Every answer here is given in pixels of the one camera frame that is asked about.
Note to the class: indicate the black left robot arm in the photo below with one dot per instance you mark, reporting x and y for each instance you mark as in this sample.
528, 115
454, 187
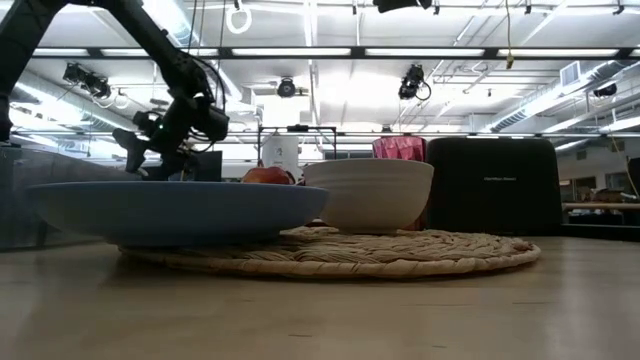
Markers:
150, 35

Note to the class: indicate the round woven placemat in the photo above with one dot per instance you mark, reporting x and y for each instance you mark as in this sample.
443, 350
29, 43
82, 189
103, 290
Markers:
400, 255

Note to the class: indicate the wooden background table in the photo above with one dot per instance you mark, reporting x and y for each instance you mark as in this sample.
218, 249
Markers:
600, 206

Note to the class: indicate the white cylinder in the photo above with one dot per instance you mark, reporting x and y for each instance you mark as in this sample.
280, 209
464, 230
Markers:
280, 150

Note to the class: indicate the black computer monitor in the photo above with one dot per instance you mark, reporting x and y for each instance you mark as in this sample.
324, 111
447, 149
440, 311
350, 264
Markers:
210, 167

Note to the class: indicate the red orange apple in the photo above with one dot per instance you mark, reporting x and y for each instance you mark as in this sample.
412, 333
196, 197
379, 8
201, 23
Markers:
267, 176

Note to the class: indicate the blue plate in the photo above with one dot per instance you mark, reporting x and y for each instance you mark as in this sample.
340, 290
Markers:
175, 215

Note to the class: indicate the black ceiling-mounted camera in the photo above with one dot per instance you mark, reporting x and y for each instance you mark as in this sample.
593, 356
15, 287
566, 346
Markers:
286, 88
606, 90
90, 81
411, 82

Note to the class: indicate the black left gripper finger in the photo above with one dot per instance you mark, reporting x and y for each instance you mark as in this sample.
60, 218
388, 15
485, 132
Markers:
132, 150
172, 172

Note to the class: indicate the pink plastic cup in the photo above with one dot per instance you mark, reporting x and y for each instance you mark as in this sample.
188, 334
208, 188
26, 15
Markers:
400, 148

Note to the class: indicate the black toaster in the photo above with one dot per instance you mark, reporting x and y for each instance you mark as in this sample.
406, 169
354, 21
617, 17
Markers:
495, 200

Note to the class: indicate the clear plastic container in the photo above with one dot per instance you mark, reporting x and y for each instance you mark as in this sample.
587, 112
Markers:
20, 210

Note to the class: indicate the black overhead light bar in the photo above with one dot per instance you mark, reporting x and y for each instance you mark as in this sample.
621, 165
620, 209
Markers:
425, 52

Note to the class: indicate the white ceramic bowl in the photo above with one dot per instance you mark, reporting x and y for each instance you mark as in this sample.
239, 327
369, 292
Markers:
372, 195

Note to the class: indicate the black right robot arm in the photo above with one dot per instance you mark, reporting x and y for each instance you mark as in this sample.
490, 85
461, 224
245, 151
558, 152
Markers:
400, 5

